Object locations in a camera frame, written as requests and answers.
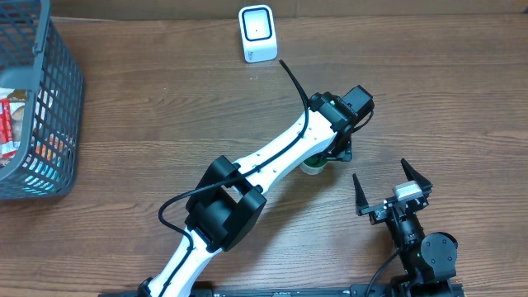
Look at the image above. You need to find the white barcode scanner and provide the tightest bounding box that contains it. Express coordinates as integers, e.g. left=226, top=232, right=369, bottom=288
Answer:
left=238, top=4, right=278, bottom=64

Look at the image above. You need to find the teal orange cracker packet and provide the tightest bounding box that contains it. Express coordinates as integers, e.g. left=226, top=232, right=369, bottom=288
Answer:
left=23, top=134, right=75, bottom=195

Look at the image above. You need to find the grey plastic mesh basket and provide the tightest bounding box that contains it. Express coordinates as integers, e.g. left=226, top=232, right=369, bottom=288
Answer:
left=1, top=0, right=85, bottom=200

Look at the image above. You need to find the red white stick packet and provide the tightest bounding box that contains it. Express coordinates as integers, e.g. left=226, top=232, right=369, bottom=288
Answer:
left=1, top=98, right=17, bottom=158

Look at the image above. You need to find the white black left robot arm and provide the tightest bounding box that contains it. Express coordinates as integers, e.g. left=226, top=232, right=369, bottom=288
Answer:
left=138, top=86, right=375, bottom=296

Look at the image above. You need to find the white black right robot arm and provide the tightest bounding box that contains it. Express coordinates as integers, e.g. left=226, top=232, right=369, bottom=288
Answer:
left=351, top=159, right=464, bottom=297

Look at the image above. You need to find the green lid jar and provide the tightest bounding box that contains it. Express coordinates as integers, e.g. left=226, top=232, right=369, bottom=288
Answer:
left=299, top=156, right=328, bottom=175

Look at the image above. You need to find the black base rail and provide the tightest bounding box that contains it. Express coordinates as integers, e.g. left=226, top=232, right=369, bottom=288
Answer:
left=98, top=281, right=465, bottom=297

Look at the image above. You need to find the beige brown snack pouch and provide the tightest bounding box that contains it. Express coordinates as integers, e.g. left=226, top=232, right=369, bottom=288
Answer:
left=1, top=87, right=28, bottom=167

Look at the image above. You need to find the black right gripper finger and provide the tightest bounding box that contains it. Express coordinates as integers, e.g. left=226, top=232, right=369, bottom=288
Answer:
left=352, top=173, right=369, bottom=215
left=400, top=158, right=431, bottom=189

